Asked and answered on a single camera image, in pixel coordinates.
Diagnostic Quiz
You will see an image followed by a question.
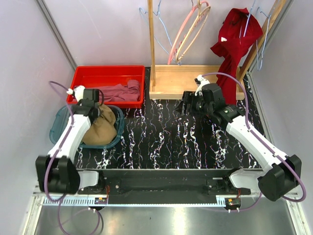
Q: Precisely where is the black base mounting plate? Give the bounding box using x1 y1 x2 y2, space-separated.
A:
78 169 251 206

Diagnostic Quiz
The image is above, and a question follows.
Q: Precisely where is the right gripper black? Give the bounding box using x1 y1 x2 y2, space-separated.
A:
174 91 213 117

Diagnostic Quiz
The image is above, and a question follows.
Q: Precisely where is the red plastic bin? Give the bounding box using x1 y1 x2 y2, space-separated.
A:
70 65 145 109

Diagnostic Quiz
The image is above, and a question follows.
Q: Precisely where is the light blue wire hanger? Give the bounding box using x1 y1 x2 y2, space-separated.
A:
243 0 256 37

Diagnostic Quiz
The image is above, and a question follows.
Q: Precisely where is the blue wire hanger left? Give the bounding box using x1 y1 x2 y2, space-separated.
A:
137 0 188 66

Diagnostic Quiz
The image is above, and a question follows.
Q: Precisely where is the wooden rack base tray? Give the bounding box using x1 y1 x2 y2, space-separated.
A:
149 64 247 100

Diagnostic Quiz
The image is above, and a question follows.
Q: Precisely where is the wooden rack post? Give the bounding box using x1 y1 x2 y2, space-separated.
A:
238 0 288 81
147 0 156 91

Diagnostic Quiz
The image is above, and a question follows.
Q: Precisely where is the right wooden rack post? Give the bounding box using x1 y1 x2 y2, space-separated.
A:
238 0 288 81

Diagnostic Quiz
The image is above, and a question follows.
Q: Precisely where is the pink plastic hanger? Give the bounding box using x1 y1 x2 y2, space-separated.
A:
167 0 210 65

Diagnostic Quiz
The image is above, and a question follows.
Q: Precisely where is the aluminium rail frame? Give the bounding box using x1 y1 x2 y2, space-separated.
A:
22 174 312 235

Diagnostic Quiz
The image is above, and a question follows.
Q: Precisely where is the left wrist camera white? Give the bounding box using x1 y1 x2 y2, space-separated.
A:
67 85 85 102

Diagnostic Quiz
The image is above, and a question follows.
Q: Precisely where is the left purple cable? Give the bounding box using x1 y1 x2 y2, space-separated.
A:
44 80 103 235

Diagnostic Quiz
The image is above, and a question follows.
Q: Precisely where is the black marble pattern mat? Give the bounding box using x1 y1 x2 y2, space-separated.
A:
61 66 282 170

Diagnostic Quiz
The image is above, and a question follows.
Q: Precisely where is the mauve pink garment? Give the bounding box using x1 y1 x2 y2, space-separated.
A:
97 80 140 102

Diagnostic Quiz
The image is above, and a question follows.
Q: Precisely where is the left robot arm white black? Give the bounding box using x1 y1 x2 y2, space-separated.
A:
35 86 106 194

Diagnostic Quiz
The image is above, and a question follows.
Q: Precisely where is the teal transparent plastic tub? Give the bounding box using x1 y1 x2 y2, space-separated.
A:
49 105 125 149

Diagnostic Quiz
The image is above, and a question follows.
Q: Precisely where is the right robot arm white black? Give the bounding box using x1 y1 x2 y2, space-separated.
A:
176 83 302 201

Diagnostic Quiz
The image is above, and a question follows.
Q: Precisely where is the tan brown garment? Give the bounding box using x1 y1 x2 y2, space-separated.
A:
82 104 117 145

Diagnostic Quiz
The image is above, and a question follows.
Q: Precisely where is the blue wire hanger far right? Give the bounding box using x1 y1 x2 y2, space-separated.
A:
255 6 273 71

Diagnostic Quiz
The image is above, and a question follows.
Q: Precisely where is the left wooden rack post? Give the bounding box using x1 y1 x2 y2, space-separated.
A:
147 0 156 91

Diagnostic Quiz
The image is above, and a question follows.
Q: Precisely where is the red pleated skirt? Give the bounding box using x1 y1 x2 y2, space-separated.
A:
210 7 264 105

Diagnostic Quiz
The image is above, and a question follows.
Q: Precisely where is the beige wooden hanger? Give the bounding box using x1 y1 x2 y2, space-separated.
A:
175 0 211 62

